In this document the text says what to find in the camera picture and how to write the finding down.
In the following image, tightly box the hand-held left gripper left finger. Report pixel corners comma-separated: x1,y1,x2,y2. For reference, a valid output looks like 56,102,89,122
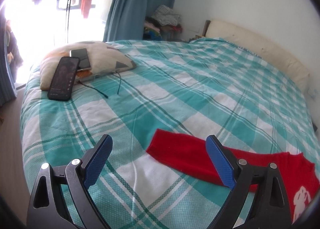
26,134,113,229

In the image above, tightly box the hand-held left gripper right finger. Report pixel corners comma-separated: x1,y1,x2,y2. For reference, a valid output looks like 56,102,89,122
205,135,293,229

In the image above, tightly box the red small garment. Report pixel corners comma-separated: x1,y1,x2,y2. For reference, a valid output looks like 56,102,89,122
146,129,316,222

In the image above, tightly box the pile of clothes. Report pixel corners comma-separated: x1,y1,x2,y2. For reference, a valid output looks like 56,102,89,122
144,4,183,41

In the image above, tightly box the teal plaid blanket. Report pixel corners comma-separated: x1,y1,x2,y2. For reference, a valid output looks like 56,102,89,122
20,37,316,229

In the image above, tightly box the black smartphone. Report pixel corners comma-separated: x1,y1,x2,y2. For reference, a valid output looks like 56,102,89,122
47,56,81,101

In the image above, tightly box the patterned cream pillow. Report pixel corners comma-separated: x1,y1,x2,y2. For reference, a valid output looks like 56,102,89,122
40,41,137,91

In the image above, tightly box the silver smartphone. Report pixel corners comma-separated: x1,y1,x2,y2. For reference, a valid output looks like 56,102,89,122
70,48,92,72

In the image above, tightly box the black metal drying rack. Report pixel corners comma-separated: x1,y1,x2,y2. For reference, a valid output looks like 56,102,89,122
57,0,115,44

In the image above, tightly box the dark thin cord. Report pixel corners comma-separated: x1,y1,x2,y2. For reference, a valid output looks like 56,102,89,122
78,71,122,98

